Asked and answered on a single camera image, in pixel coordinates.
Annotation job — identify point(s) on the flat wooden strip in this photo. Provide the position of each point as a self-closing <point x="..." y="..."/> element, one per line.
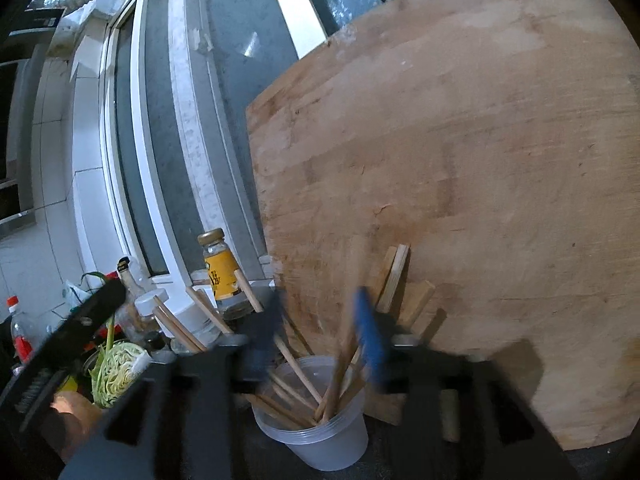
<point x="395" y="275"/>
<point x="417" y="302"/>

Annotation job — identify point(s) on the white lid glass jar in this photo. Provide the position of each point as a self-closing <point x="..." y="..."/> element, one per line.
<point x="185" y="320"/>

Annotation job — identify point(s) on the person's left hand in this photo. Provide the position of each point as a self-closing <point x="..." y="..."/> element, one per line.
<point x="75" y="420"/>

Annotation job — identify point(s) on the clear plastic cup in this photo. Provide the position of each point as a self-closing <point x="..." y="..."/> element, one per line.
<point x="315" y="440"/>

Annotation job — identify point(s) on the bundle of chopsticks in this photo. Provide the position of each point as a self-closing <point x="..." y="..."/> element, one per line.
<point x="295" y="370"/>

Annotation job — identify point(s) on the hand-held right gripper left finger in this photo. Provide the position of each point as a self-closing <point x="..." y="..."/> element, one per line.
<point x="262" y="335"/>

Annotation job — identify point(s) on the wooden chopstick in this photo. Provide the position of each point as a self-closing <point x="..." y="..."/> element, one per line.
<point x="340" y="367"/>

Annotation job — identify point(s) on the metal range hood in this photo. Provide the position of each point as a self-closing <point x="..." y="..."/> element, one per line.
<point x="20" y="135"/>

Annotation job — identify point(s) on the green onion leaf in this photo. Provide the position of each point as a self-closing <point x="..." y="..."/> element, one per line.
<point x="105" y="310"/>

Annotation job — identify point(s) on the oil bottle with red cap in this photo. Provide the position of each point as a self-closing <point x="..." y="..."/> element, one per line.
<point x="22" y="330"/>

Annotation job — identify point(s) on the dark bottle with yellow label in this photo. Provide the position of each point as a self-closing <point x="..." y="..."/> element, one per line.
<point x="222" y="270"/>

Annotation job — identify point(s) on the clear bottle with gold cap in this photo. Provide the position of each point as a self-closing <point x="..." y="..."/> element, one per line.
<point x="131" y="285"/>

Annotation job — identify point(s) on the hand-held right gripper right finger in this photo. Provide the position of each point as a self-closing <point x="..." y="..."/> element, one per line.
<point x="371" y="342"/>

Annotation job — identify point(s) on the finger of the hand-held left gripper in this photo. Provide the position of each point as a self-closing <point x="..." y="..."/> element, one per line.
<point x="80" y="325"/>

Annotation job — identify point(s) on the cut cabbage half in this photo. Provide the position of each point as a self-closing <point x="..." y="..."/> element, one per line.
<point x="117" y="370"/>

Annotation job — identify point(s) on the large wooden board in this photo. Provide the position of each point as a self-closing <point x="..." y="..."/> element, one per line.
<point x="450" y="185"/>

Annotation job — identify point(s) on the white window frame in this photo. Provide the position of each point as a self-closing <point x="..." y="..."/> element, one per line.
<point x="160" y="160"/>

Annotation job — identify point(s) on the blue plastic bag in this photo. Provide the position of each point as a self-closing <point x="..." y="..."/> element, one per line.
<point x="77" y="295"/>

